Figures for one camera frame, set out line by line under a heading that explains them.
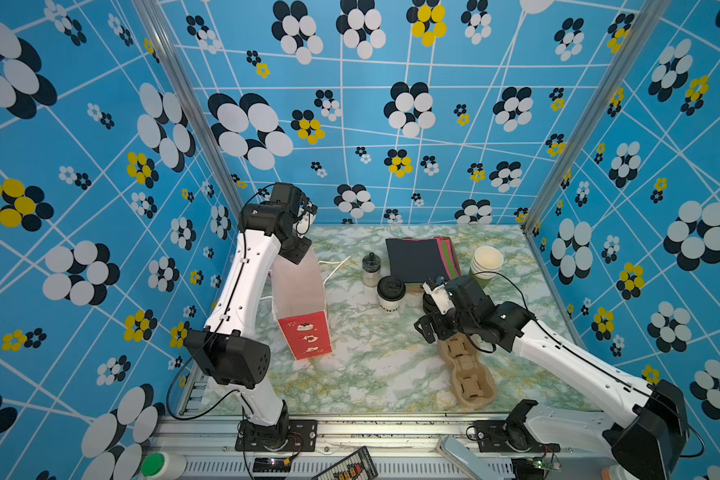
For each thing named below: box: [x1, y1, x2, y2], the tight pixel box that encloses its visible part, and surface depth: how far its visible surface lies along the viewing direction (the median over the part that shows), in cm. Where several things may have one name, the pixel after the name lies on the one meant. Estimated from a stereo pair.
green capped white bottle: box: [141, 451, 187, 480], surface depth 65 cm
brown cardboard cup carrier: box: [437, 332, 497, 409], surface depth 80 cm
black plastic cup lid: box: [377, 275, 406, 301], surface depth 90 cm
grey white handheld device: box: [434, 436, 502, 480], surface depth 68 cm
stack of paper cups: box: [470, 246, 504, 280], surface depth 93 cm
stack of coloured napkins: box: [385, 237, 462, 283], surface depth 107 cm
